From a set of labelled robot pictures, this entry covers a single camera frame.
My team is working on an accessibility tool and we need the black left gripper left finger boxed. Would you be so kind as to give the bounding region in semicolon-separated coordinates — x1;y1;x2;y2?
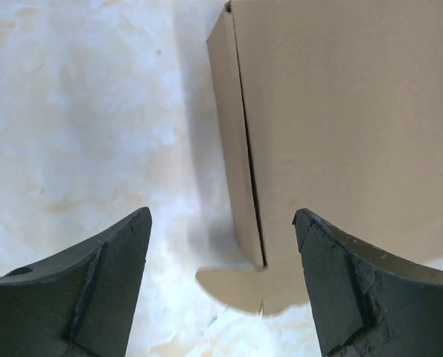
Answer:
0;208;151;356

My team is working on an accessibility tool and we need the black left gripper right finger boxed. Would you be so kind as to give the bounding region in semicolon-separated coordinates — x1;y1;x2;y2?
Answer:
293;208;443;356

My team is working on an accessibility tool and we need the brown cardboard box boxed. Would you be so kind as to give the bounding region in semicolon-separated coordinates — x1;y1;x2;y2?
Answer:
196;1;443;315

